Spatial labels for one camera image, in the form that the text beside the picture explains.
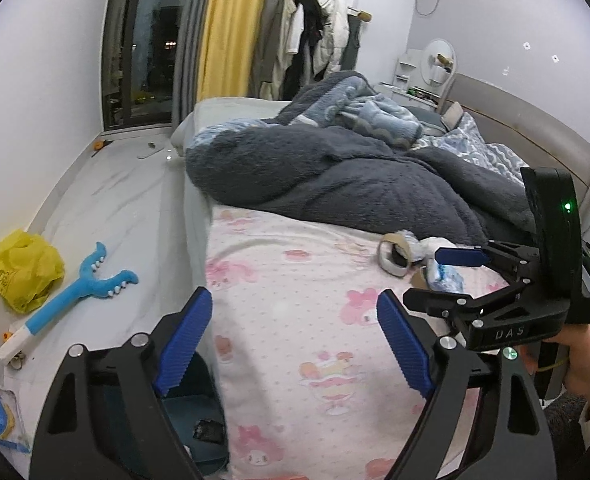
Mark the brown pillow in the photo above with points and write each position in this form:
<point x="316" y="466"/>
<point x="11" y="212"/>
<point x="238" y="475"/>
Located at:
<point x="451" y="116"/>

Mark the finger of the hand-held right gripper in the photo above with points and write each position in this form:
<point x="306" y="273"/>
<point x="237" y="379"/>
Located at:
<point x="460" y="256"/>
<point x="440" y="302"/>

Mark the dark framed window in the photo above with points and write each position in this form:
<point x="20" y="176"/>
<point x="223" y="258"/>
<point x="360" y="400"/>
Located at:
<point x="150" y="35"/>

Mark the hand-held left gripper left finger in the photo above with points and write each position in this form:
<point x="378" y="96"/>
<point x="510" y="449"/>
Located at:
<point x="185" y="340"/>

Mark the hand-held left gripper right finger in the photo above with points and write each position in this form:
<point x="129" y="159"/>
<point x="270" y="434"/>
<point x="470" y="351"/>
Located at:
<point x="405" y="345"/>

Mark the white hanging shirt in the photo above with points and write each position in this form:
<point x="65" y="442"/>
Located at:
<point x="289" y="35"/>

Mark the grey hanging pants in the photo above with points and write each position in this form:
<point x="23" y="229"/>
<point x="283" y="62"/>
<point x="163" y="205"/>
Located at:
<point x="352" y="42"/>

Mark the clear plastic bag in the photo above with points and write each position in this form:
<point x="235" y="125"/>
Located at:
<point x="17" y="420"/>

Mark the brown cardboard piece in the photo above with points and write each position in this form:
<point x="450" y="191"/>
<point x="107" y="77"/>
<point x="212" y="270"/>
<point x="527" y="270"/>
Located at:
<point x="417" y="277"/>

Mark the small orange floor item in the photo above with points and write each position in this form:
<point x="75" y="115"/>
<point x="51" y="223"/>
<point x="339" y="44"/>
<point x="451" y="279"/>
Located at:
<point x="98" y="146"/>

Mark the black crumpled wrapper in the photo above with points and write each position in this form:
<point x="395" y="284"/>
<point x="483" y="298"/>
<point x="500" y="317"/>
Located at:
<point x="209" y="431"/>

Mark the yellow plastic bag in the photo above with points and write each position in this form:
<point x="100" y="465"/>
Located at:
<point x="25" y="270"/>

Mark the beige headboard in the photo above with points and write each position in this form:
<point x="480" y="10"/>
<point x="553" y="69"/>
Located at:
<point x="525" y="120"/>

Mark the dark grey fleece blanket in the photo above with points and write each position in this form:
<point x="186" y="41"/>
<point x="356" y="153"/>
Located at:
<point x="335" y="175"/>

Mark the grey curtain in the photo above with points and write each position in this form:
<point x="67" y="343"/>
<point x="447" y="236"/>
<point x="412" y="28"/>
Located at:
<point x="270" y="45"/>
<point x="192" y="35"/>

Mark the blue plush claw toy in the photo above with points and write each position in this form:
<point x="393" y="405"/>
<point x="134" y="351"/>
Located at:
<point x="75" y="295"/>

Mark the blue wavy patterned quilt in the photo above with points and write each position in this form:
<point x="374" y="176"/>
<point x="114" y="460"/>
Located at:
<point x="480" y="150"/>

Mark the pink printed bed sheet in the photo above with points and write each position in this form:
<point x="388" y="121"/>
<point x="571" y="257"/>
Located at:
<point x="285" y="320"/>

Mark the small grey metal item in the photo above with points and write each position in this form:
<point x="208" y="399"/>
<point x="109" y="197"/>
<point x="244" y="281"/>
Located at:
<point x="17" y="360"/>

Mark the brown tape roll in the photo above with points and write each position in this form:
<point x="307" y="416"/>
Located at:
<point x="407" y="245"/>

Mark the light blue plush blanket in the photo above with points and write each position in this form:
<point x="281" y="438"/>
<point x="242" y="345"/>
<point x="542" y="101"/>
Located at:
<point x="345" y="100"/>

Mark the white hanging jacket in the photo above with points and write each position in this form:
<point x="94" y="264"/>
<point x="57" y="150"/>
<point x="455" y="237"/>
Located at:
<point x="335" y="35"/>

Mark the white fluffy paw plush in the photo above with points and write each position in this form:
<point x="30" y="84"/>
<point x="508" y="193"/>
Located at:
<point x="431" y="245"/>

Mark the white round mirror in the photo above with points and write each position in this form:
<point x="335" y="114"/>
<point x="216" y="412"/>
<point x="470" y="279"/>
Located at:
<point x="432" y="52"/>

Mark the white vanity shelf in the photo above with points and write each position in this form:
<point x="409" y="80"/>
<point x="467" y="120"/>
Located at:
<point x="407" y="67"/>

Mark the yellow curtain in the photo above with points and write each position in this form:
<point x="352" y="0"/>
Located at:
<point x="230" y="30"/>

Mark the black hanging garment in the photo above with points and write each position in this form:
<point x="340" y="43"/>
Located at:
<point x="309" y="25"/>

